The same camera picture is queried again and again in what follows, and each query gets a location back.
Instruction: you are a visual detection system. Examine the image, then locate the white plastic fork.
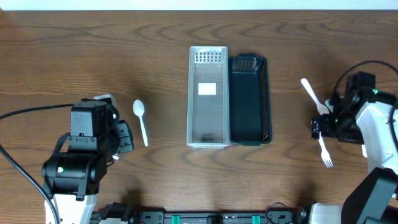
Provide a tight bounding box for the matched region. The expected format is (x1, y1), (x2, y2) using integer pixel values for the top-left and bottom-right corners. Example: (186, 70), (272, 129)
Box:
(318, 133), (333, 168)
(361, 144), (368, 158)

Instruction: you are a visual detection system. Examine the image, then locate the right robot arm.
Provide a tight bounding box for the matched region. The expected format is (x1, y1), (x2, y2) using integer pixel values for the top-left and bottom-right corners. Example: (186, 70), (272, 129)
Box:
(308, 72), (397, 223)

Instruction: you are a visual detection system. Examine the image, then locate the white plastic spoon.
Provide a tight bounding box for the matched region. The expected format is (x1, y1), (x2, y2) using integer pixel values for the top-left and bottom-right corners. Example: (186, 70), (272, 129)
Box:
(133, 100), (149, 147)
(300, 78), (329, 115)

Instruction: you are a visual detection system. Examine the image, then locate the dark green plastic basket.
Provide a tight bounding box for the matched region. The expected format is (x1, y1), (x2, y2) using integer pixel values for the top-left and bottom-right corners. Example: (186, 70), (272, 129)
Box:
(229, 53), (272, 146)

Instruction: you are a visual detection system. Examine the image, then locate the clear plastic basket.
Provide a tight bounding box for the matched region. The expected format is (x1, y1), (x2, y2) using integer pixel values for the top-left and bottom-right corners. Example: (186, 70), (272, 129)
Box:
(187, 46), (229, 149)

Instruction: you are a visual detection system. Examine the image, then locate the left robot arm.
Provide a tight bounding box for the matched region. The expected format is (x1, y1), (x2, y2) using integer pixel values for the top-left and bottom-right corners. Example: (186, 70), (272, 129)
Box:
(42, 94), (134, 223)

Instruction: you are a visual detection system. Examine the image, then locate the white label in basket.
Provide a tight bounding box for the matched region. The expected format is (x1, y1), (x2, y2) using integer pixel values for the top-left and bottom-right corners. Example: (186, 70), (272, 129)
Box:
(198, 83), (216, 95)

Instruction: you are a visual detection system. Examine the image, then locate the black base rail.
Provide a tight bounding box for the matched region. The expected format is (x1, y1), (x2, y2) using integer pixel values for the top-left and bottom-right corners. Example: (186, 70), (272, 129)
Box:
(88, 202), (310, 224)

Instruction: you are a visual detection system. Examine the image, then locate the pale blue plastic fork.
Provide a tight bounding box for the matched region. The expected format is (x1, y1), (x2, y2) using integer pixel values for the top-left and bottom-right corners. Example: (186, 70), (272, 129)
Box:
(325, 100), (333, 111)

